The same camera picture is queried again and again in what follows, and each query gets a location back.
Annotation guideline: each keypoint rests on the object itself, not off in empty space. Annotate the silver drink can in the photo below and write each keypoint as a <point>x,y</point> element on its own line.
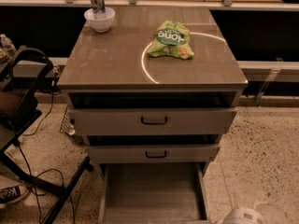
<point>98,7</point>

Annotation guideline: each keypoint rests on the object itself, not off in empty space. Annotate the clear acrylic bracket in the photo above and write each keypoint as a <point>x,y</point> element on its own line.
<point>273,73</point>

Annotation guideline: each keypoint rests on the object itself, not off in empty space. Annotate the grey drawer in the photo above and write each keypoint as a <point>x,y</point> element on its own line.
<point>169,121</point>
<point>152,153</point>
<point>153,193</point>

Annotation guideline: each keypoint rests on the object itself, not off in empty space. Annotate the green snack bag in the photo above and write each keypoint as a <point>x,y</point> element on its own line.
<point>171,39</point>

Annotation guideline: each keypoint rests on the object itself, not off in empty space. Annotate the wire mesh basket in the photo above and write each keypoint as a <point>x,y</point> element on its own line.
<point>68,129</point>

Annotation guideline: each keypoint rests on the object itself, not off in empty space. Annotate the clear water bottle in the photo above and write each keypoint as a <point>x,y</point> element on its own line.
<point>7,45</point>

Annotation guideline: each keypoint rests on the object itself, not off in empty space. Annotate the white bowl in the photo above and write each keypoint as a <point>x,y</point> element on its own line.
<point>102,22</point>

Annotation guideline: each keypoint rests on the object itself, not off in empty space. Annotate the grey drawer cabinet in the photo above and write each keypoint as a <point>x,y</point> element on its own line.
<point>114,71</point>

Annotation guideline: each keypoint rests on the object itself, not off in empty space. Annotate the black white sneaker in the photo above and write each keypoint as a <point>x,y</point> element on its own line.
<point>13,194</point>

